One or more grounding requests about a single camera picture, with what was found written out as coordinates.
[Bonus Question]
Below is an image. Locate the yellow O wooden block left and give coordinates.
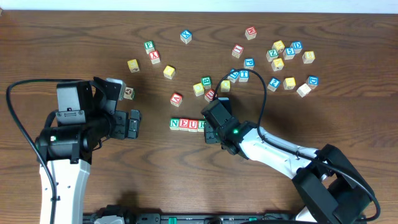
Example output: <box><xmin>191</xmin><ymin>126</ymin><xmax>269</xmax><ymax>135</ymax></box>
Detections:
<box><xmin>164</xmin><ymin>65</ymin><xmax>175</xmax><ymax>79</ymax></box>

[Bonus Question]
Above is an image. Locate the soccer ball J wooden block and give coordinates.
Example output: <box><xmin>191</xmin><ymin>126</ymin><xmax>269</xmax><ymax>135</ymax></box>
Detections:
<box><xmin>124</xmin><ymin>87</ymin><xmax>135</xmax><ymax>100</ymax></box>

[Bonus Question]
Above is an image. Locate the red E wooden block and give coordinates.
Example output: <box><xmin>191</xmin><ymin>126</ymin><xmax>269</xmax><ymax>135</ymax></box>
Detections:
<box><xmin>178</xmin><ymin>118</ymin><xmax>189</xmax><ymax>131</ymax></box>

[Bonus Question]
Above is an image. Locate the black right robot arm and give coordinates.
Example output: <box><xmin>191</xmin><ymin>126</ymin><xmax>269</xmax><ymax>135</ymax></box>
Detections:
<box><xmin>205</xmin><ymin>117</ymin><xmax>379</xmax><ymax>223</ymax></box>

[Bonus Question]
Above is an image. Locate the plain top 3 wooden block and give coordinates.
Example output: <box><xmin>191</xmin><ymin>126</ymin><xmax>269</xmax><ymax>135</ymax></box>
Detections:
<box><xmin>297</xmin><ymin>83</ymin><xmax>312</xmax><ymax>98</ymax></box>

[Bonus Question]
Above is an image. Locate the red A wooden block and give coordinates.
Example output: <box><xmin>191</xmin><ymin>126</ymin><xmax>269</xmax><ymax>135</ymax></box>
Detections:
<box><xmin>170</xmin><ymin>93</ymin><xmax>183</xmax><ymax>107</ymax></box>

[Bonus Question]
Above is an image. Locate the blue 2 wooden block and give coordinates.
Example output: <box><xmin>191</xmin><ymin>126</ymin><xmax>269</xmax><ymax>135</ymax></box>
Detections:
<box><xmin>267</xmin><ymin>77</ymin><xmax>280</xmax><ymax>92</ymax></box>

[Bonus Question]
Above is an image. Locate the yellow S wooden block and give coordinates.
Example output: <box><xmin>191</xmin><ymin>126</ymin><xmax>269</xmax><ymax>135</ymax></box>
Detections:
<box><xmin>283</xmin><ymin>77</ymin><xmax>296</xmax><ymax>90</ymax></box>

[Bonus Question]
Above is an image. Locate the green F wooden block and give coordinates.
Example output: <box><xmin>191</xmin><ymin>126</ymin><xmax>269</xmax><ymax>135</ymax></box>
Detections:
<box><xmin>144</xmin><ymin>40</ymin><xmax>155</xmax><ymax>54</ymax></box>

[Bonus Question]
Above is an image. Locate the yellow acorn wooden block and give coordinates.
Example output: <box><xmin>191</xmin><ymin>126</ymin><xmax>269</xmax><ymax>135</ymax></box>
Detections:
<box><xmin>127</xmin><ymin>59</ymin><xmax>139</xmax><ymax>73</ymax></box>

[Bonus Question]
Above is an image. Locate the yellow brush side wooden block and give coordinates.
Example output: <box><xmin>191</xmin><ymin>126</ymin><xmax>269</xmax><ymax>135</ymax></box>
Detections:
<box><xmin>271</xmin><ymin>58</ymin><xmax>284</xmax><ymax>72</ymax></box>

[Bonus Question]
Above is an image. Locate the blue T wooden block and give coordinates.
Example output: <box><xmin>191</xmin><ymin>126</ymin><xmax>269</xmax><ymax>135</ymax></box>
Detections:
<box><xmin>239</xmin><ymin>70</ymin><xmax>249</xmax><ymax>82</ymax></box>

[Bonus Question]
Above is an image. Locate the yellow 8 wooden block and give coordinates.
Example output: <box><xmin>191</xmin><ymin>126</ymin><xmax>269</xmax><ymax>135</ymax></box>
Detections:
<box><xmin>302</xmin><ymin>51</ymin><xmax>315</xmax><ymax>64</ymax></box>

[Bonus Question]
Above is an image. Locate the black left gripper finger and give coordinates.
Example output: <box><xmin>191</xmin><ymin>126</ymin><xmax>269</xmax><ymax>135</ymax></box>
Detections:
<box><xmin>127</xmin><ymin>110</ymin><xmax>142</xmax><ymax>139</ymax></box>
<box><xmin>92</xmin><ymin>77</ymin><xmax>119</xmax><ymax>115</ymax></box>

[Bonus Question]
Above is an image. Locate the blue D wooden block upper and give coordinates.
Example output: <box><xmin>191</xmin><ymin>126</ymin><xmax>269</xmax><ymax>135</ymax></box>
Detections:
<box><xmin>290</xmin><ymin>41</ymin><xmax>303</xmax><ymax>54</ymax></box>

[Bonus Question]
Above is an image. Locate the red top far wooden block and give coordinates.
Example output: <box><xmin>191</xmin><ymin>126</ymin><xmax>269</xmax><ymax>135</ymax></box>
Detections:
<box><xmin>245</xmin><ymin>26</ymin><xmax>257</xmax><ymax>40</ymax></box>

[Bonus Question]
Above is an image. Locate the blue 5 wooden block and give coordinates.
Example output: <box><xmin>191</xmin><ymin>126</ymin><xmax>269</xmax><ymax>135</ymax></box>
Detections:
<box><xmin>283</xmin><ymin>47</ymin><xmax>295</xmax><ymax>60</ymax></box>

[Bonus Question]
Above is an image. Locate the blue d wooden block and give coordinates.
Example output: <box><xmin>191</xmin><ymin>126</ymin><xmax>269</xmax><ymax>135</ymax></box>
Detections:
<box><xmin>306</xmin><ymin>76</ymin><xmax>319</xmax><ymax>90</ymax></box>
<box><xmin>290</xmin><ymin>41</ymin><xmax>303</xmax><ymax>54</ymax></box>

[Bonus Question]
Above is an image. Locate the red Y wooden block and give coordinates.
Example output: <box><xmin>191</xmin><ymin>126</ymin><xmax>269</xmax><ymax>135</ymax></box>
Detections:
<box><xmin>149</xmin><ymin>50</ymin><xmax>160</xmax><ymax>64</ymax></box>

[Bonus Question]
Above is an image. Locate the yellow soccer side wooden block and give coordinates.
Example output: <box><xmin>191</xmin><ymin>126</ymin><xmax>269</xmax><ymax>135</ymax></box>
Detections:
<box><xmin>272</xmin><ymin>40</ymin><xmax>285</xmax><ymax>54</ymax></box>

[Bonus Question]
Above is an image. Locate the blue L wooden block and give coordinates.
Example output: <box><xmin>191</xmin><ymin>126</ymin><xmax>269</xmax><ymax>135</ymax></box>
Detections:
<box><xmin>228</xmin><ymin>68</ymin><xmax>240</xmax><ymax>83</ymax></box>

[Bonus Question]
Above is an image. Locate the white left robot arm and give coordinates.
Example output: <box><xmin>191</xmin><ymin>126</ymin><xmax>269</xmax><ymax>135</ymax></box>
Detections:
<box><xmin>35</xmin><ymin>77</ymin><xmax>141</xmax><ymax>223</ymax></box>

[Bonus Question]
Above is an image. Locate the green B wooden block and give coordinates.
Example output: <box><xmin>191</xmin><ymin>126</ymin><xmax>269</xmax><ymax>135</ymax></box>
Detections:
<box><xmin>201</xmin><ymin>76</ymin><xmax>212</xmax><ymax>90</ymax></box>

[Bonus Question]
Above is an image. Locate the green N wooden block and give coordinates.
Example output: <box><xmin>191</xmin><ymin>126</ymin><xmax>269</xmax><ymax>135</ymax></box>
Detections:
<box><xmin>169</xmin><ymin>118</ymin><xmax>180</xmax><ymax>130</ymax></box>

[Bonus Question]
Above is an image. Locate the blue P wooden block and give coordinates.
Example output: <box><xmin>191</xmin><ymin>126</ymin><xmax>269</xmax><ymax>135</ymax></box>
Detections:
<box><xmin>244</xmin><ymin>58</ymin><xmax>255</xmax><ymax>70</ymax></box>

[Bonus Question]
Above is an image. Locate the red I wooden block upper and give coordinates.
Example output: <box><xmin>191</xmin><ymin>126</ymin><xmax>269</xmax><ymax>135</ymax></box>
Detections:
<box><xmin>231</xmin><ymin>44</ymin><xmax>244</xmax><ymax>58</ymax></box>

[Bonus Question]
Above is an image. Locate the green Z wooden block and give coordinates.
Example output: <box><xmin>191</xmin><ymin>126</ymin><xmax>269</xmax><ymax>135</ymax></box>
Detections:
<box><xmin>266</xmin><ymin>49</ymin><xmax>279</xmax><ymax>62</ymax></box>

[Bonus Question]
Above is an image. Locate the blue X wooden block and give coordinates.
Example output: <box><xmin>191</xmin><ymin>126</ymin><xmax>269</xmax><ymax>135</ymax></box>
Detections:
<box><xmin>180</xmin><ymin>30</ymin><xmax>192</xmax><ymax>44</ymax></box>

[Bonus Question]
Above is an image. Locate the blue D wooden block lower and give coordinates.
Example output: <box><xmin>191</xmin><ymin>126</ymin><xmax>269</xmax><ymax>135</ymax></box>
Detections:
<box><xmin>306</xmin><ymin>76</ymin><xmax>319</xmax><ymax>90</ymax></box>

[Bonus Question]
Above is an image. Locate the green R wooden block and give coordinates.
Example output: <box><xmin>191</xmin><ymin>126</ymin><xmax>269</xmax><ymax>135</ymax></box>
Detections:
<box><xmin>198</xmin><ymin>120</ymin><xmax>206</xmax><ymax>132</ymax></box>

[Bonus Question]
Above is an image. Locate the red u wooden block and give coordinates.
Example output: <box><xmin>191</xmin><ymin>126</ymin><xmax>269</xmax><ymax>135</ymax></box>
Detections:
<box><xmin>204</xmin><ymin>89</ymin><xmax>215</xmax><ymax>103</ymax></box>
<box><xmin>188</xmin><ymin>119</ymin><xmax>198</xmax><ymax>132</ymax></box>

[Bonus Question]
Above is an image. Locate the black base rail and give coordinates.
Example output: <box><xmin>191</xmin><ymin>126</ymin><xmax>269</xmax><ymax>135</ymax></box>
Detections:
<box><xmin>82</xmin><ymin>205</ymin><xmax>316</xmax><ymax>224</ymax></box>

